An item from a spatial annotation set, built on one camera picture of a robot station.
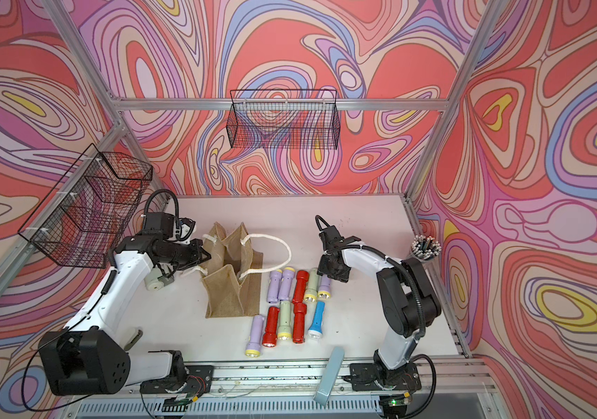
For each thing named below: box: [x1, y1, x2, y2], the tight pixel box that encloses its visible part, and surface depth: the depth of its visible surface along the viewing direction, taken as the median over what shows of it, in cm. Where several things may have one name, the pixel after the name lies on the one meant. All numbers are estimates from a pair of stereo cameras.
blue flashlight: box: [307, 301, 325, 341], surface depth 82 cm
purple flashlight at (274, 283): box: [266, 269, 283, 303], surface depth 90 cm
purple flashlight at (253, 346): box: [244, 314, 266, 358], surface depth 80 cm
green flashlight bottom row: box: [277, 300, 292, 341], surface depth 84 cm
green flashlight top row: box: [303, 267, 319, 303], surface depth 90 cm
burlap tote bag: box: [200, 221, 264, 319], surface depth 84 cm
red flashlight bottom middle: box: [291, 288, 308, 344], surface depth 85 cm
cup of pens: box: [411, 234, 442, 261], surface depth 84 cm
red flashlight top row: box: [291, 269, 310, 303], surface depth 92 cm
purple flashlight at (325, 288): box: [317, 274, 332, 300], surface depth 90 cm
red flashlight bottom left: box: [261, 306, 281, 349], surface depth 82 cm
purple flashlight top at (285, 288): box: [277, 267, 296, 302], surface depth 92 cm
